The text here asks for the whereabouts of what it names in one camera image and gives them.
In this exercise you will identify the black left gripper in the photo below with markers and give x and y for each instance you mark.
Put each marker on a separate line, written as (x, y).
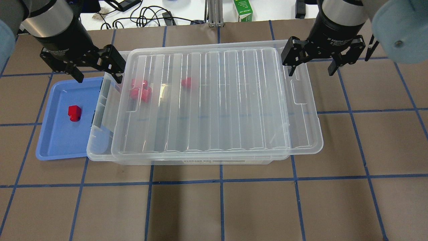
(63, 39)

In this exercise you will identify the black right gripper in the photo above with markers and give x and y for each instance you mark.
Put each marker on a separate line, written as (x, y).
(335, 32)

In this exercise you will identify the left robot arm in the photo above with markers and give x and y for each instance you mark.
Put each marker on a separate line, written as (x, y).
(40, 18)

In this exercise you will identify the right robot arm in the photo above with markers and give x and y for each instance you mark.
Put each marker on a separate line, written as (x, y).
(398, 26)

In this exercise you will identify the red block in box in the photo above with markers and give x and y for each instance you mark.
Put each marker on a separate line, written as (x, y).
(146, 94)
(139, 83)
(134, 93)
(189, 83)

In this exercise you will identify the green cardboard box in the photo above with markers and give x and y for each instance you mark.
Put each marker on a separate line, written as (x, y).
(243, 10)

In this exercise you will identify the clear plastic storage box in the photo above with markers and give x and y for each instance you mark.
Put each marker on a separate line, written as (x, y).
(304, 126)

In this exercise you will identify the clear plastic box lid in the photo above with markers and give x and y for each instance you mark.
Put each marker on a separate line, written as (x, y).
(236, 113)

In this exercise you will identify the blue plastic tray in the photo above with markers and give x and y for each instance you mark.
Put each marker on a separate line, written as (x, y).
(59, 137)

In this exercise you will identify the red block on tray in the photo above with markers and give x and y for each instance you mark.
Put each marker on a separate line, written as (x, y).
(74, 113)

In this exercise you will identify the black power adapter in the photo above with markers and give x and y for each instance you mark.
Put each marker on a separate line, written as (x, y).
(168, 18)

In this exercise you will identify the aluminium frame post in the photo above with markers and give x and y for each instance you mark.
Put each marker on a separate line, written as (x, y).
(214, 13)

